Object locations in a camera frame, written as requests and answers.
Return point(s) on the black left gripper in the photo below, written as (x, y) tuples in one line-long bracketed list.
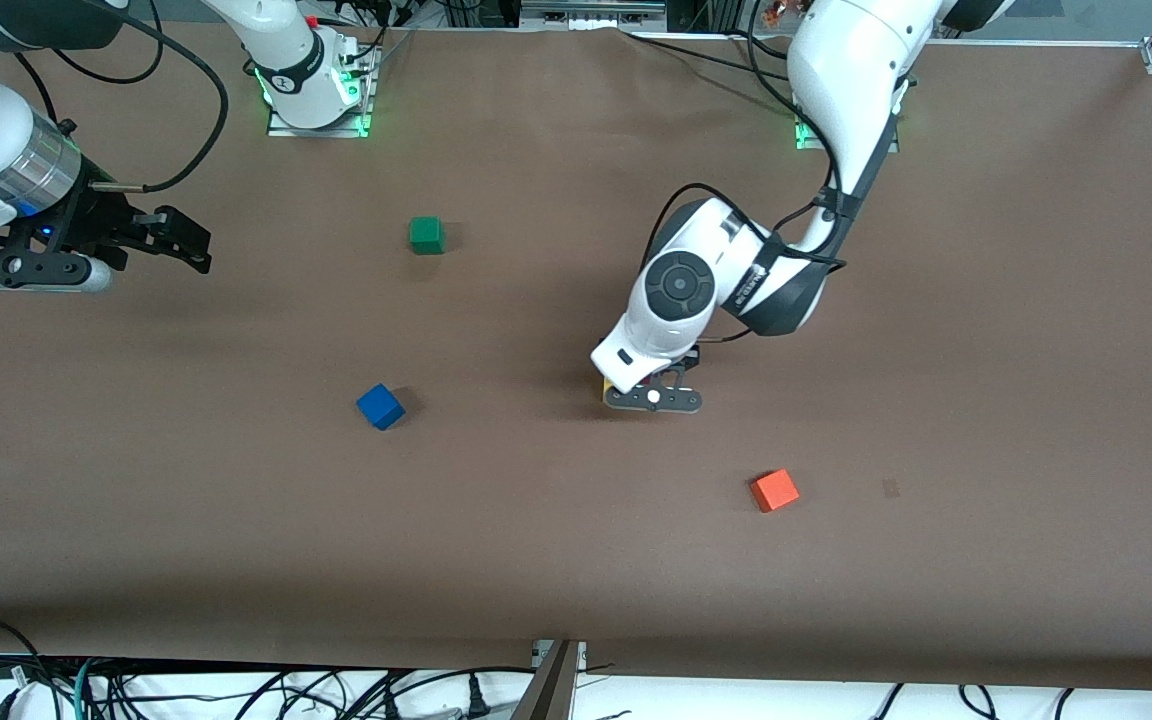
[(692, 362)]

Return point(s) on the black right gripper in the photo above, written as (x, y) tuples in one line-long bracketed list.
[(99, 221)]

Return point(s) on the blue block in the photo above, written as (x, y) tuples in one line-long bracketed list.
[(380, 407)]

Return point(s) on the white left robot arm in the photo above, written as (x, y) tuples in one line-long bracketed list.
[(856, 80)]

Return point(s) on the orange block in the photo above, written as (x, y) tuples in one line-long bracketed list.
[(774, 490)]

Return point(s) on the brown table cover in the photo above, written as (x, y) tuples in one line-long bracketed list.
[(536, 560)]

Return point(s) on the green block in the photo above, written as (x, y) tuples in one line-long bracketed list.
[(426, 236)]

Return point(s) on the grey metal bar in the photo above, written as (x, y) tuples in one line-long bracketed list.
[(546, 695)]

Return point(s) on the black power plug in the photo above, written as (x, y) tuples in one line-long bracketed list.
[(477, 698)]

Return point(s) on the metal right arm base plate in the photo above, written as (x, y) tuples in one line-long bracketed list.
[(336, 131)]

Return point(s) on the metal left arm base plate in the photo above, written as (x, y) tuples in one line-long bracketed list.
[(804, 143)]

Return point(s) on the small metal table bracket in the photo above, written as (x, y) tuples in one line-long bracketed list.
[(540, 655)]

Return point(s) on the silver aluminium rail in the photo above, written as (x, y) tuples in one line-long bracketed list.
[(591, 10)]

